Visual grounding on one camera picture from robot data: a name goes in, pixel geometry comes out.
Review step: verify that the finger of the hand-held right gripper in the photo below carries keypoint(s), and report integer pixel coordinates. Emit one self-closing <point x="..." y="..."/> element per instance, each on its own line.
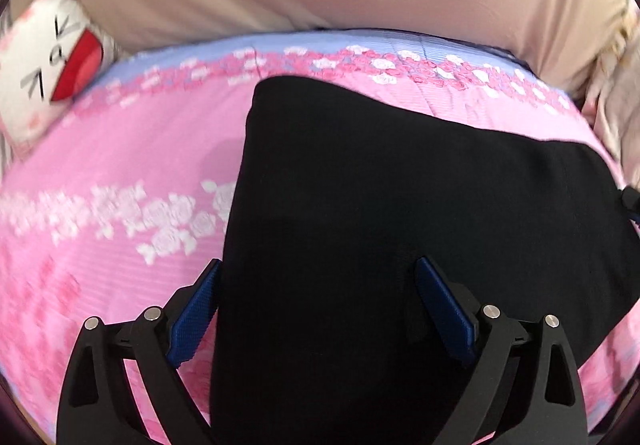
<point x="632" y="201"/>

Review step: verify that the white cat face pillow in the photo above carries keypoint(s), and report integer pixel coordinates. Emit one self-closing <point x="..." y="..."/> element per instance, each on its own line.
<point x="35" y="75"/>

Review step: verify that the pale floral blanket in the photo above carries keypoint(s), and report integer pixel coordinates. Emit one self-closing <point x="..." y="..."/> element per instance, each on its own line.
<point x="620" y="115"/>

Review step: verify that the black pants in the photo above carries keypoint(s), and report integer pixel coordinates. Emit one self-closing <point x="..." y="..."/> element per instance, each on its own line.
<point x="375" y="200"/>

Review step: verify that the pink rose bedsheet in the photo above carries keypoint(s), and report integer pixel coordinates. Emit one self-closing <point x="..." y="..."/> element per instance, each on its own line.
<point x="125" y="150"/>

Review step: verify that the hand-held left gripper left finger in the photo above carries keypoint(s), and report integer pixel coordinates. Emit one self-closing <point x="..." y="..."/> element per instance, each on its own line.
<point x="195" y="312"/>

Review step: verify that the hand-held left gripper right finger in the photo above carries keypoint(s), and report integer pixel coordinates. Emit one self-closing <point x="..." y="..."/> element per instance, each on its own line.
<point x="445" y="310"/>

